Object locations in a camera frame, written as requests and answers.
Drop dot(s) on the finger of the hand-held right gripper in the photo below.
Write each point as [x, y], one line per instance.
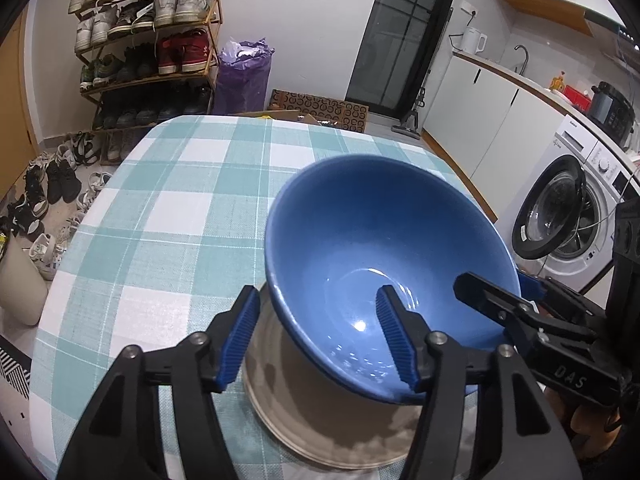
[532, 287]
[490, 297]

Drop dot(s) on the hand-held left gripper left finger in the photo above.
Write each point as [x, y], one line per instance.
[242, 340]

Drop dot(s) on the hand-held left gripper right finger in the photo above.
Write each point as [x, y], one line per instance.
[395, 345]

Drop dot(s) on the large cream plate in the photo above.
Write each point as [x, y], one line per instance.
[310, 400]

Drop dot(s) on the large blue bowl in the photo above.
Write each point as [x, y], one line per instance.
[360, 220]

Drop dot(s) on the person's right hand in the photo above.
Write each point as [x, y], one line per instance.
[582, 425]

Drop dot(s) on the white washing machine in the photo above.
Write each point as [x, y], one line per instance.
[575, 140]

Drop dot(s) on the teal checked tablecloth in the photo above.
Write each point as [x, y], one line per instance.
[150, 200]

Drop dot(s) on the white kitchen cabinet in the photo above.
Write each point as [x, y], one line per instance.
[500, 120]

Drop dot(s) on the grey stick vacuum cleaner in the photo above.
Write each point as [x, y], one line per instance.
[410, 122]

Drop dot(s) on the black pressure cooker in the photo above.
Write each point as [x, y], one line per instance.
[610, 110]

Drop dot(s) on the red box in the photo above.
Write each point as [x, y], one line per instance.
[577, 97]

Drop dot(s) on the yellow bottle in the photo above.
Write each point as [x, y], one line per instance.
[557, 82]

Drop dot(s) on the chrome kitchen faucet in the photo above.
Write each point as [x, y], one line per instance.
[526, 60]

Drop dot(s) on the plain brown cardboard box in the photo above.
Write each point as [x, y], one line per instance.
[290, 116]

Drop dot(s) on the beige trash bin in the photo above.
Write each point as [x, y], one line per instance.
[20, 285]

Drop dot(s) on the black and white patterned mat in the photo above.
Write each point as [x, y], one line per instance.
[12, 365]

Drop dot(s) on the scattered pile of shoes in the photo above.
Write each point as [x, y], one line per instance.
[60, 180]

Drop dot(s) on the brown patterned doormat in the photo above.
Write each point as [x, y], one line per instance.
[320, 107]

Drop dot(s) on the white electric kettle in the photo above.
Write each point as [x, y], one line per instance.
[471, 41]

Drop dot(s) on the purple plastic bag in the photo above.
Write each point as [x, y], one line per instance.
[242, 85]

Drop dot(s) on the wooden shoe rack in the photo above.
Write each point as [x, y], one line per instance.
[165, 81]

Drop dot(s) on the black framed glass door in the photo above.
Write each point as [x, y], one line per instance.
[400, 35]

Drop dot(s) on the shoe rack with shoes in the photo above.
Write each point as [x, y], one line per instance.
[185, 52]

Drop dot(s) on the orange wooden door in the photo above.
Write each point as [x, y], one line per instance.
[15, 110]

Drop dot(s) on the white wall outlet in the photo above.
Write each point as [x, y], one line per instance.
[468, 8]

